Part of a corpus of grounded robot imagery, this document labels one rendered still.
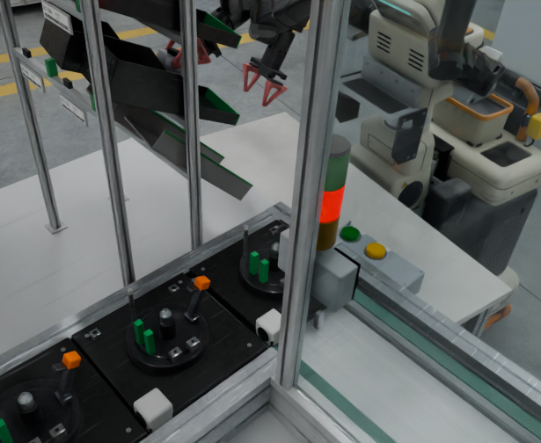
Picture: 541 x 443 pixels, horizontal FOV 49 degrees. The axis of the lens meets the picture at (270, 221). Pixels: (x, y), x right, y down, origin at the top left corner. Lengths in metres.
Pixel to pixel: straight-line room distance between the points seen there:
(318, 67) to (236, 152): 1.09
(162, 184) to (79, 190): 0.21
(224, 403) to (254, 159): 0.86
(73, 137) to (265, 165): 1.97
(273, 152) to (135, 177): 0.40
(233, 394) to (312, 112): 0.52
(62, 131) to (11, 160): 0.35
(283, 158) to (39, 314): 0.79
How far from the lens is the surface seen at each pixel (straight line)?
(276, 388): 1.04
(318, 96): 0.65
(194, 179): 1.17
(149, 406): 0.97
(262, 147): 1.74
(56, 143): 3.44
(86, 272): 1.36
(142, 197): 1.55
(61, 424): 0.96
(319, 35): 0.64
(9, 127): 3.66
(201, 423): 0.98
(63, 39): 1.17
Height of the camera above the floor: 1.80
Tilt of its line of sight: 40 degrees down
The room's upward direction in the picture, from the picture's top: 4 degrees clockwise
